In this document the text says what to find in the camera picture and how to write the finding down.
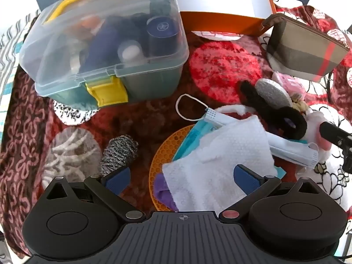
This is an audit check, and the white plush paw toy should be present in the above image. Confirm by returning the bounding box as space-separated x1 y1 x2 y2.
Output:
295 109 350 176

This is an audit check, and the blue face mask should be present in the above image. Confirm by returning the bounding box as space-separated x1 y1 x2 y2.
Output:
175 93 321 169

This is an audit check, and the black fuzzy hair scrunchie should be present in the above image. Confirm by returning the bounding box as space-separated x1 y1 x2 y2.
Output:
239 81 307 140

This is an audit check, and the white textured cloth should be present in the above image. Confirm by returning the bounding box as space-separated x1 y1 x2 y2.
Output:
162 116 277 213

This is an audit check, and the purple cloth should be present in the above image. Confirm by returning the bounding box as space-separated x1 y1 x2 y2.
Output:
153 173 178 212

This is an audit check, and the orange honeycomb silicone mat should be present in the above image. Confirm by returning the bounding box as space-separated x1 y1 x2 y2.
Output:
148 125 193 212

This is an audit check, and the pink tissue pack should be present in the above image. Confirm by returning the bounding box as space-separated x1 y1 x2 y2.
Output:
271 71 306 100

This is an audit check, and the teal wet wipes pack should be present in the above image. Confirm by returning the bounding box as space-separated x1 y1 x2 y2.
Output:
172 120 219 161

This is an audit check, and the beige hair scrunchie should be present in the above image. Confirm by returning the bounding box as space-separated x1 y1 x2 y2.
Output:
291 93 309 112

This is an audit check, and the plaid cosmetic pouch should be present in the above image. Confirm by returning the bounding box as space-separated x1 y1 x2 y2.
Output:
262 13 349 82

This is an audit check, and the patterned red fleece blanket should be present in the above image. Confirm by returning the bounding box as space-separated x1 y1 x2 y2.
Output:
1 5 351 258

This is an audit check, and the clear plastic storage box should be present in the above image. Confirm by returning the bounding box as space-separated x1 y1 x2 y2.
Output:
19 0 189 110

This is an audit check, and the orange cardboard box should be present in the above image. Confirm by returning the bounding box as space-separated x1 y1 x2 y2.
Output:
177 0 276 36

